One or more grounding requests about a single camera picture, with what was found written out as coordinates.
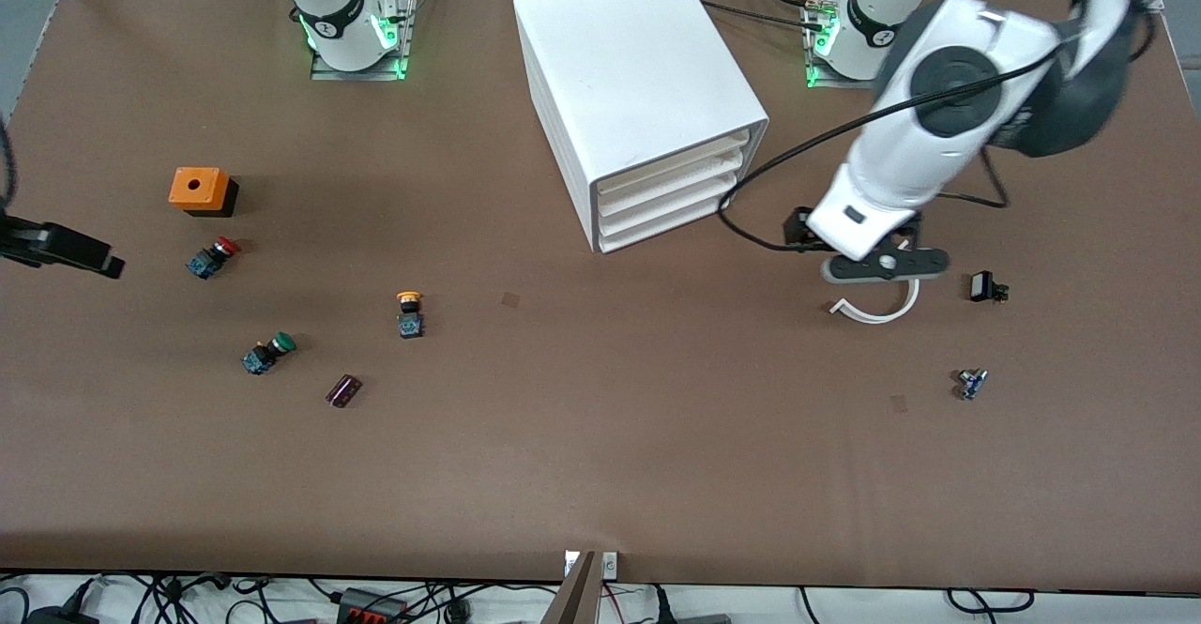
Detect white plastic drawer cabinet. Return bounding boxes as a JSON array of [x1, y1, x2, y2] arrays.
[[513, 0, 770, 254]]

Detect black looped cable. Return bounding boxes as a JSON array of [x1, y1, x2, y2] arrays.
[[946, 588, 1035, 615]]

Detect brown wooden post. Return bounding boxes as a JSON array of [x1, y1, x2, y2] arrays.
[[542, 551, 601, 624]]

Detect green push button switch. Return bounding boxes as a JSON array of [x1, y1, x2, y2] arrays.
[[241, 331, 298, 376]]

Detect black braided cable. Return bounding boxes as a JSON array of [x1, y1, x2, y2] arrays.
[[704, 0, 829, 32]]

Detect black orange power device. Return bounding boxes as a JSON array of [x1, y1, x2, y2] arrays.
[[338, 588, 410, 624]]

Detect white plastic drawer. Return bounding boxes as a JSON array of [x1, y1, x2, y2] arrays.
[[600, 147, 748, 220], [599, 129, 752, 199], [600, 170, 742, 237], [602, 190, 733, 254]]

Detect red push button switch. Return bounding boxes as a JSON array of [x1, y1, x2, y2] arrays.
[[185, 237, 242, 280]]

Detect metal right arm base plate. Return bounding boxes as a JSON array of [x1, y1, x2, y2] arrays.
[[310, 0, 416, 82]]

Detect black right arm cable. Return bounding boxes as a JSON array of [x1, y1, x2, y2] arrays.
[[0, 117, 18, 214]]

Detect orange box with hole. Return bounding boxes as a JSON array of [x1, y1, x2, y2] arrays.
[[168, 167, 239, 219]]

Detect white curved plastic strip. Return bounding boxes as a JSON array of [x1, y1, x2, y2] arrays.
[[830, 272, 921, 325]]

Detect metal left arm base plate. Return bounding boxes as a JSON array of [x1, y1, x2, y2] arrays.
[[805, 0, 905, 91]]

